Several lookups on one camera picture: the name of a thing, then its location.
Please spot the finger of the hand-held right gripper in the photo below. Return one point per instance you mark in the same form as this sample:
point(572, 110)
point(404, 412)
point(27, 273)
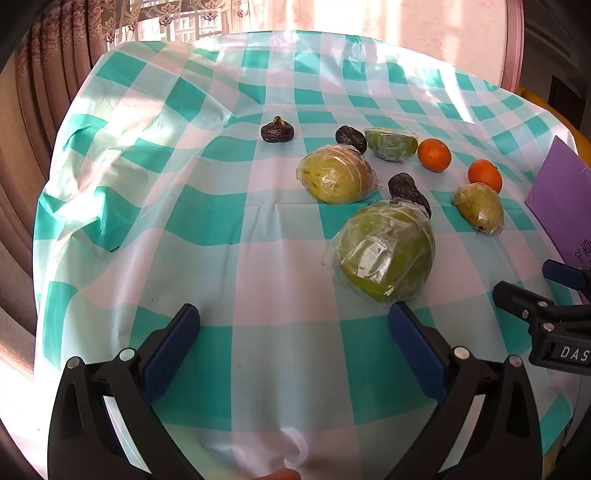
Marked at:
point(565, 276)
point(517, 297)

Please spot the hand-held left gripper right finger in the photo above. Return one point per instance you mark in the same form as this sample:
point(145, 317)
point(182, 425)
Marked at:
point(413, 346)

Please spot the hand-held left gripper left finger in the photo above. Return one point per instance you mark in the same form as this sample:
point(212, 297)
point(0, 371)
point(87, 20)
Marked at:
point(173, 350)

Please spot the large green pear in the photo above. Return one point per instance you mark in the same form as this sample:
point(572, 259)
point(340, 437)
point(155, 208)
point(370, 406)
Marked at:
point(383, 254)

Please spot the dark water chestnut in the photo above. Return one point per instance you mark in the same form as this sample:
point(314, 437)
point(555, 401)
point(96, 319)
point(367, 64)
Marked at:
point(348, 137)
point(277, 134)
point(406, 189)

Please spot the purple box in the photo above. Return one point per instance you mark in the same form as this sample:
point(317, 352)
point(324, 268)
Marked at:
point(558, 194)

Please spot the small wrapped green pear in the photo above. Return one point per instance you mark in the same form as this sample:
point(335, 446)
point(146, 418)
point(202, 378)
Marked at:
point(480, 207)

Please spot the orange mandarin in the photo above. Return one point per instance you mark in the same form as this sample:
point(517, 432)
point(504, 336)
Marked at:
point(435, 155)
point(485, 176)

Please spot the teal white checked tablecloth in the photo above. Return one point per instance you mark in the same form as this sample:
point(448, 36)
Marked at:
point(258, 258)

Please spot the wrapped yellow-green pear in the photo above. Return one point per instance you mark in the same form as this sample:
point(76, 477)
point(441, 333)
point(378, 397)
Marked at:
point(337, 177)

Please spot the wrapped green fruit half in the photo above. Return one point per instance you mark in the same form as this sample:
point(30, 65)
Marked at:
point(390, 145)

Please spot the dark wooden cabinet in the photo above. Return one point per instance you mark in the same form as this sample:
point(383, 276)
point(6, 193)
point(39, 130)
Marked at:
point(558, 50)

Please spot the brown patterned curtain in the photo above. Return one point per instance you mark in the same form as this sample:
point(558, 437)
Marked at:
point(37, 101)

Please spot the sheer pink curtain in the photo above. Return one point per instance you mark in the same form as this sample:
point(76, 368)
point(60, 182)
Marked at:
point(369, 18)

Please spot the window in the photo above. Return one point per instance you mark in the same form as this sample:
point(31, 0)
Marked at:
point(184, 30)

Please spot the lace curtain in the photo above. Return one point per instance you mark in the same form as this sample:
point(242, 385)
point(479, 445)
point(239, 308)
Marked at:
point(138, 14)

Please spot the pink door frame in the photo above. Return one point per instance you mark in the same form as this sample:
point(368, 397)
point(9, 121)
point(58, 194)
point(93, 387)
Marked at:
point(515, 41)

